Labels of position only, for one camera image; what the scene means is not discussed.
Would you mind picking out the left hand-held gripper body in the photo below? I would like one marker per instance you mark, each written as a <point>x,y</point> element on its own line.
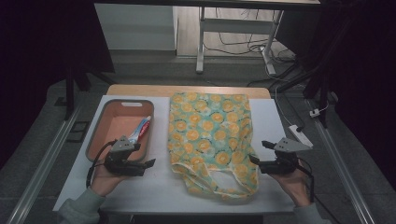
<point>123,146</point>

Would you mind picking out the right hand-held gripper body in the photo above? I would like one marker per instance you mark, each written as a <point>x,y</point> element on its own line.
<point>291,145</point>

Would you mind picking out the red and blue toothpaste tube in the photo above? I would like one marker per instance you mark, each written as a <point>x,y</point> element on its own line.
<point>141,129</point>

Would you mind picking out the orange basket with grey rim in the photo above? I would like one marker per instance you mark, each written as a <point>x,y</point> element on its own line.
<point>115,124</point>

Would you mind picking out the yellow floral cloth tote bag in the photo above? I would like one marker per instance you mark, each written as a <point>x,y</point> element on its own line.
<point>208,133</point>

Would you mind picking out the person's left hand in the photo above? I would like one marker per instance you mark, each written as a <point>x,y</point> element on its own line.
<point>104,182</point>

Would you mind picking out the person's right hand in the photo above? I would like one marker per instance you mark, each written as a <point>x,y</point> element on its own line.
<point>294,186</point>

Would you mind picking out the white power strip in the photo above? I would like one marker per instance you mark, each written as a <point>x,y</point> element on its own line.
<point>300,133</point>

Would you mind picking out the white table mat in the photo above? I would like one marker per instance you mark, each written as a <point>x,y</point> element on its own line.
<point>155,189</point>

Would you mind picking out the small white adapter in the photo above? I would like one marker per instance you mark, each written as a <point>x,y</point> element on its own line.
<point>315,113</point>

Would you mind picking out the black metal stand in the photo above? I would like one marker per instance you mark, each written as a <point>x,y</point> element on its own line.
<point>70,93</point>
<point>322,90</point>

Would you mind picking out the grey cabinet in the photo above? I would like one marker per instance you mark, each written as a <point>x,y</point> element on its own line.
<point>134,28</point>

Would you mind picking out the white-framed desk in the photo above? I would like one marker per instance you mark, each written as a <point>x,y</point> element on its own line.
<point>236,26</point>

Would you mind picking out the black floor socket frame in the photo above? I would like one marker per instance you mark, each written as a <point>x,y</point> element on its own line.
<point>77,132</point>

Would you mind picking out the aluminium rail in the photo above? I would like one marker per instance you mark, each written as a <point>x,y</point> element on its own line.
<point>339,165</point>
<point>43,168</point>

